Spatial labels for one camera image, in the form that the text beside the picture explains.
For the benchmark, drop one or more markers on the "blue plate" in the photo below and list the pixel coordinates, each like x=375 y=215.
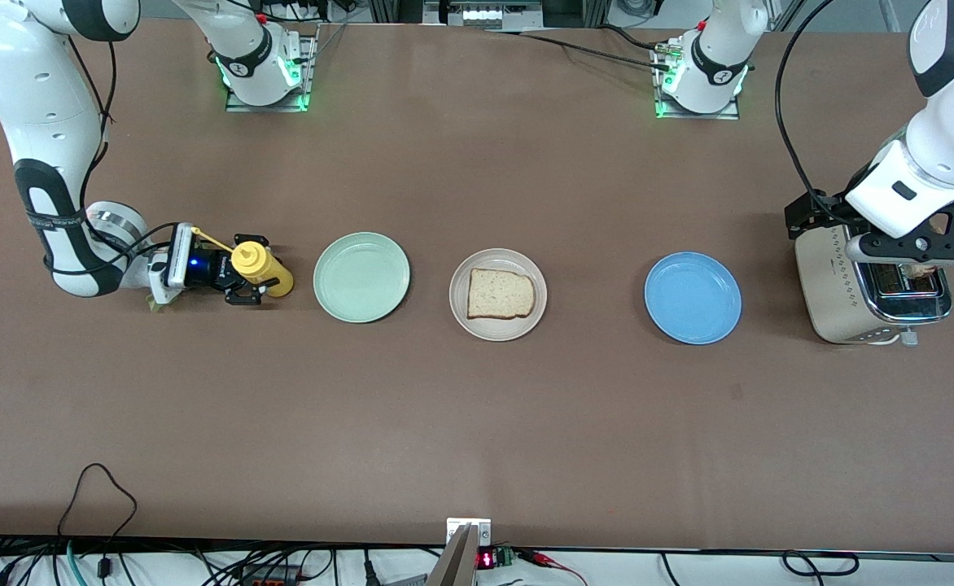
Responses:
x=693 y=298

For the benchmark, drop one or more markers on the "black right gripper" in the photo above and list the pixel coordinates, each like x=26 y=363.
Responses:
x=215 y=269

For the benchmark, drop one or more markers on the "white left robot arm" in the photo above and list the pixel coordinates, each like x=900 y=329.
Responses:
x=949 y=146

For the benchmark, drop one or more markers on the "mint green plate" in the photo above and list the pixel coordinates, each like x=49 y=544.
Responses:
x=361 y=277

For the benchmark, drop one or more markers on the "toasted bread slice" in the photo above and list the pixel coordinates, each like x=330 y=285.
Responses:
x=923 y=269
x=500 y=295

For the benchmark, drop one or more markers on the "beige chrome toaster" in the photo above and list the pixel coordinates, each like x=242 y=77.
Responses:
x=831 y=293

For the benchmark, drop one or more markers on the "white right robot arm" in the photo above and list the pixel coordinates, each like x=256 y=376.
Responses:
x=37 y=98

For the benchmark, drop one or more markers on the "yellow squeeze bottle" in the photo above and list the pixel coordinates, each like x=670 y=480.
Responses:
x=269 y=281

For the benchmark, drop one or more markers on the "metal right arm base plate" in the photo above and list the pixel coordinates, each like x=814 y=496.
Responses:
x=269 y=108

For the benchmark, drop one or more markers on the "grey control box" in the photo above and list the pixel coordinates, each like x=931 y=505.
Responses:
x=481 y=15

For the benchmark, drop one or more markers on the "beige plate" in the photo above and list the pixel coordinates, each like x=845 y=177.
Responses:
x=514 y=260

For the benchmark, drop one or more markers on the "grey metal bar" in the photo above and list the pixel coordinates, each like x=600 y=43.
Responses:
x=454 y=566

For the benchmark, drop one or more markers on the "red LED display module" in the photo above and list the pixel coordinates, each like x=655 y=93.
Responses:
x=487 y=560

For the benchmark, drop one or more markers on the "silver mounting bracket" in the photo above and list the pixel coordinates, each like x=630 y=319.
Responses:
x=483 y=533

